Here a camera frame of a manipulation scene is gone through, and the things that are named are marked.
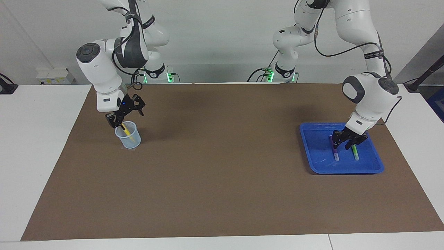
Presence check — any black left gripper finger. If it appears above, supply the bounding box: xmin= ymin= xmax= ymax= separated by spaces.
xmin=344 ymin=133 xmax=368 ymax=151
xmin=331 ymin=130 xmax=345 ymax=150

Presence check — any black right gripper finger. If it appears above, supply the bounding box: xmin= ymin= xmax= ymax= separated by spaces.
xmin=105 ymin=112 xmax=129 ymax=132
xmin=133 ymin=94 xmax=146 ymax=116

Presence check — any purple pen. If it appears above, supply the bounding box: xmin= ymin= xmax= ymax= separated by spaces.
xmin=330 ymin=135 xmax=340 ymax=162

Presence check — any blue plastic tray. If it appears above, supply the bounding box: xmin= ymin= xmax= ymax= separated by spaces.
xmin=299 ymin=123 xmax=385 ymax=174

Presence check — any translucent plastic cup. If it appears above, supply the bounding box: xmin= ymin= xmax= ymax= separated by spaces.
xmin=115 ymin=121 xmax=142 ymax=149

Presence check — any blue box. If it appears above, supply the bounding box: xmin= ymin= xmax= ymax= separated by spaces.
xmin=427 ymin=87 xmax=444 ymax=122

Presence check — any black stand pole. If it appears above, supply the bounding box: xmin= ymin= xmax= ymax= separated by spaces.
xmin=404 ymin=56 xmax=444 ymax=92

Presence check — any black table clamp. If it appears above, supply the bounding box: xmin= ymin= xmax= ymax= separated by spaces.
xmin=0 ymin=74 xmax=18 ymax=95

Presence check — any brown table mat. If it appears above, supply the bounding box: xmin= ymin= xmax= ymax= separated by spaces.
xmin=21 ymin=83 xmax=444 ymax=241

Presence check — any black base cable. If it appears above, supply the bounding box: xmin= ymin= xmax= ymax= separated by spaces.
xmin=247 ymin=52 xmax=280 ymax=83
xmin=133 ymin=67 xmax=148 ymax=84

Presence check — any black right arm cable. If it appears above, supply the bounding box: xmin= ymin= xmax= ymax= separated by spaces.
xmin=104 ymin=0 xmax=144 ymax=91

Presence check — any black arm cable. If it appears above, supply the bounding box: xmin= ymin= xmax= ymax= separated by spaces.
xmin=293 ymin=0 xmax=403 ymax=125
xmin=104 ymin=0 xmax=144 ymax=91

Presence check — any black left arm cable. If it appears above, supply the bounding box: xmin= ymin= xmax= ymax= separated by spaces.
xmin=293 ymin=0 xmax=403 ymax=125

